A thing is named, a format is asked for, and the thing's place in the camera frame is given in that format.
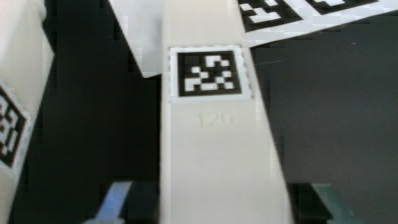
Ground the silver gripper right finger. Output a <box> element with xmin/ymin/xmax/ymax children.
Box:
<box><xmin>290</xmin><ymin>182</ymin><xmax>361</xmax><ymax>224</ymax></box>

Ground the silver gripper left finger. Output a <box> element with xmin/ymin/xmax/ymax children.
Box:
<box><xmin>82</xmin><ymin>181</ymin><xmax>133</xmax><ymax>224</ymax></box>

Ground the white desk leg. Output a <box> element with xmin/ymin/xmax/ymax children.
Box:
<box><xmin>0</xmin><ymin>0</ymin><xmax>53</xmax><ymax>224</ymax></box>
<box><xmin>160</xmin><ymin>0</ymin><xmax>295</xmax><ymax>224</ymax></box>

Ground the white marker sheet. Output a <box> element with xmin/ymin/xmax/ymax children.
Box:
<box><xmin>108</xmin><ymin>0</ymin><xmax>398</xmax><ymax>77</ymax></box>

